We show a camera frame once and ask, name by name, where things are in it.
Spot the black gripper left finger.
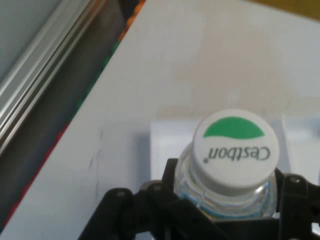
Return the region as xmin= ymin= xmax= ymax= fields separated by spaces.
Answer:
xmin=77 ymin=157 xmax=219 ymax=240

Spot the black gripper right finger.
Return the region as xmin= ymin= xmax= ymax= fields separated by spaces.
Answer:
xmin=271 ymin=167 xmax=320 ymax=240

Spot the clear water bottle green label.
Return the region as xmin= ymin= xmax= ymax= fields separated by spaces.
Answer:
xmin=173 ymin=108 xmax=280 ymax=221

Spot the orange giant building block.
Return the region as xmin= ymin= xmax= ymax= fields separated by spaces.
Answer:
xmin=116 ymin=0 xmax=147 ymax=44

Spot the aluminium frame rail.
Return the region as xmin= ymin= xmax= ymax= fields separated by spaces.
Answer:
xmin=0 ymin=0 xmax=109 ymax=157

